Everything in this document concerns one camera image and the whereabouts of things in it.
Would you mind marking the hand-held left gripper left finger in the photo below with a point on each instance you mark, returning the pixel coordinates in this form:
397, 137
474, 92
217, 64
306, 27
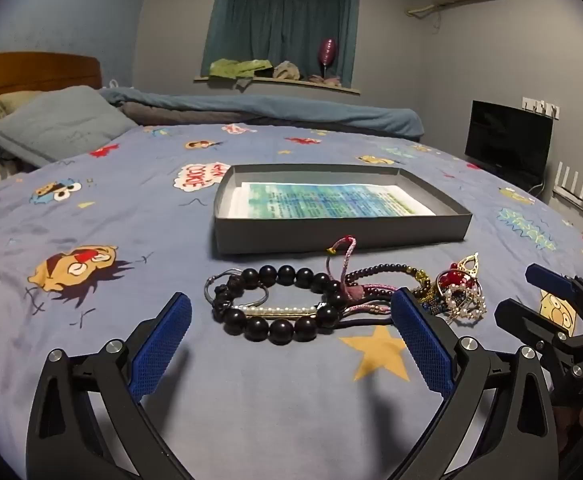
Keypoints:
164, 332

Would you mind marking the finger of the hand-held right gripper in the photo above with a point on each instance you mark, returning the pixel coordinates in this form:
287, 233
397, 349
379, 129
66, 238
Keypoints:
549, 280
526, 325

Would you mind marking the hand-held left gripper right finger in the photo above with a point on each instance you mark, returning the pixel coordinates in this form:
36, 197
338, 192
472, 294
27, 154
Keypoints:
421, 340

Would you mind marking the grey shallow cardboard box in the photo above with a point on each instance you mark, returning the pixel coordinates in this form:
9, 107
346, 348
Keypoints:
341, 237

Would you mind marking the white router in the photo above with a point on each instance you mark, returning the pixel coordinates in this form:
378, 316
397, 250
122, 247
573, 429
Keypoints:
571, 185

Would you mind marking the cartoon printed blue bed sheet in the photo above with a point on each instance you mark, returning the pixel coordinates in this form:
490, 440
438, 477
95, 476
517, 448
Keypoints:
146, 220

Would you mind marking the black monitor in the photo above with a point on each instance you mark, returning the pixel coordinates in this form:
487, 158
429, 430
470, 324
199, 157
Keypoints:
509, 140

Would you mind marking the blue-green printed paper sheet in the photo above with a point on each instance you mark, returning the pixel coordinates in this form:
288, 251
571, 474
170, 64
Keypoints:
331, 200

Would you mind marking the grey-blue pillow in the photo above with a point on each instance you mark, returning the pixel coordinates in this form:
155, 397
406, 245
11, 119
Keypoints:
61, 120

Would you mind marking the blue blanket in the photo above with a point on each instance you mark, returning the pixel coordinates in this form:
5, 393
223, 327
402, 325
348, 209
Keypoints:
296, 110

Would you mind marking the window sill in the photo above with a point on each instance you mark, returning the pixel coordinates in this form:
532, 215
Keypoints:
281, 85

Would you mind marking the green cloth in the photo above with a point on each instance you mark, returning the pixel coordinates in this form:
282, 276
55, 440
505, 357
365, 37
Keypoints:
236, 67

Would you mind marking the pink cloth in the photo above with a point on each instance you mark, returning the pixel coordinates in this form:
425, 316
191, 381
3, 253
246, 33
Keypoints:
326, 80

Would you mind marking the yellowish pillow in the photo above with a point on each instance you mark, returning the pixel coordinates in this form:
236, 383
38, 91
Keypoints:
6, 102

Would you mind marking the beige cloth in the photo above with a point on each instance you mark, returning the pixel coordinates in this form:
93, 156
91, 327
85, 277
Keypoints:
286, 70

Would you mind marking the wooden bed headboard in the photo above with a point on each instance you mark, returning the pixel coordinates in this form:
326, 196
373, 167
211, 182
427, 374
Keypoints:
31, 72

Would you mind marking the teal window curtain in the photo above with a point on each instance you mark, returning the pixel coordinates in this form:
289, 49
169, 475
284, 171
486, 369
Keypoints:
281, 20

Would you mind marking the white wall hooks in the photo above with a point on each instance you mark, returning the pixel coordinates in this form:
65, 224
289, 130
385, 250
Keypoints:
541, 107

